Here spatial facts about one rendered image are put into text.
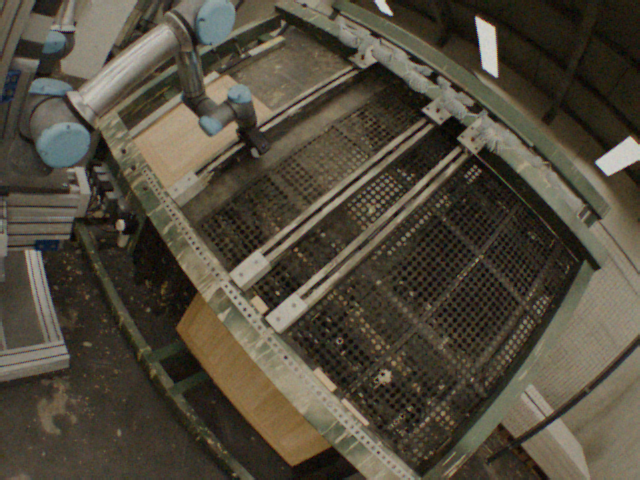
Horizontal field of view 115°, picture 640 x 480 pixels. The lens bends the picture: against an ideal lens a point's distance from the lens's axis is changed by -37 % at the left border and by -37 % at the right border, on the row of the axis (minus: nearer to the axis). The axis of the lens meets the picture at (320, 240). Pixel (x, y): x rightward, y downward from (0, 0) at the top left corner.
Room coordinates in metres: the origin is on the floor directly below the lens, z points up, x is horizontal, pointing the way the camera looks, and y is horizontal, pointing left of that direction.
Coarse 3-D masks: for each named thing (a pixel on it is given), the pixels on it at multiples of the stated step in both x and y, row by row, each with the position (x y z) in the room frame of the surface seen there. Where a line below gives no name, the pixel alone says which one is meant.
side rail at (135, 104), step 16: (272, 16) 1.77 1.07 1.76; (240, 32) 1.64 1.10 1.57; (256, 32) 1.73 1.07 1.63; (208, 48) 1.53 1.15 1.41; (224, 48) 1.60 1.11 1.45; (240, 48) 1.71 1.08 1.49; (208, 64) 1.57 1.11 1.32; (160, 80) 1.35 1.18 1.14; (176, 80) 1.44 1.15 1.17; (144, 96) 1.30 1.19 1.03; (160, 96) 1.39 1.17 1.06; (128, 112) 1.25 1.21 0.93
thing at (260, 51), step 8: (272, 40) 1.63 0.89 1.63; (280, 40) 1.64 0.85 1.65; (256, 48) 1.57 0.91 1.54; (264, 48) 1.58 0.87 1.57; (272, 48) 1.62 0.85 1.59; (256, 56) 1.56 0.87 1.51; (240, 64) 1.50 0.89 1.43; (248, 64) 1.54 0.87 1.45; (216, 72) 1.43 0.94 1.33; (224, 72) 1.44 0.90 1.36; (232, 72) 1.48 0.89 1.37; (208, 80) 1.39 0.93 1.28; (216, 80) 1.42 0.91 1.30; (176, 96) 1.30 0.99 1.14; (168, 104) 1.27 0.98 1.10; (176, 104) 1.28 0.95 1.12; (160, 112) 1.23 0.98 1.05; (168, 112) 1.26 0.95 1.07; (144, 120) 1.19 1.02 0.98; (152, 120) 1.20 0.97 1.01; (136, 128) 1.16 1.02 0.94; (144, 128) 1.17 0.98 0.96; (136, 136) 1.15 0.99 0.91
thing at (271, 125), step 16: (368, 48) 1.59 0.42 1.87; (352, 64) 1.52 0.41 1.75; (368, 64) 1.51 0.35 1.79; (336, 80) 1.48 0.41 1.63; (352, 80) 1.52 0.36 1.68; (304, 96) 1.36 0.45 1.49; (320, 96) 1.39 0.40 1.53; (272, 112) 1.28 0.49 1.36; (288, 112) 1.29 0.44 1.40; (304, 112) 1.37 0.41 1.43; (272, 128) 1.25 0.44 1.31; (240, 144) 1.16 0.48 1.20; (208, 160) 1.09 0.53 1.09; (224, 160) 1.11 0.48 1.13; (192, 176) 1.04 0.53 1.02; (208, 176) 1.08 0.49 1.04; (176, 192) 0.98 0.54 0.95; (192, 192) 1.04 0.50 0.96
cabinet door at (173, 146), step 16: (224, 80) 1.43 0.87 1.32; (224, 96) 1.37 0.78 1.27; (176, 112) 1.27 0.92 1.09; (192, 112) 1.28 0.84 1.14; (256, 112) 1.33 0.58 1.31; (160, 128) 1.20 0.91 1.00; (176, 128) 1.22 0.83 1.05; (192, 128) 1.23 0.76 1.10; (224, 128) 1.26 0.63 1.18; (144, 144) 1.14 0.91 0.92; (160, 144) 1.15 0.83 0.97; (176, 144) 1.17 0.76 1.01; (192, 144) 1.18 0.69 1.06; (208, 144) 1.20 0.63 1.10; (224, 144) 1.21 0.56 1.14; (160, 160) 1.11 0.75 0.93; (176, 160) 1.12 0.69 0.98; (192, 160) 1.14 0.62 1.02; (160, 176) 1.06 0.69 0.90; (176, 176) 1.08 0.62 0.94
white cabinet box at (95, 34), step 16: (96, 0) 2.56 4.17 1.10; (112, 0) 2.76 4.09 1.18; (128, 0) 2.97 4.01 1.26; (80, 16) 2.77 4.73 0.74; (96, 16) 2.67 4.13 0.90; (112, 16) 2.88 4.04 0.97; (80, 32) 2.57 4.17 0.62; (96, 32) 2.78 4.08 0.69; (112, 32) 2.99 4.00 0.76; (80, 48) 2.67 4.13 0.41; (96, 48) 2.89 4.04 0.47; (64, 64) 2.74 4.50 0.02; (80, 64) 2.76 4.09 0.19; (96, 64) 2.99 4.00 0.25
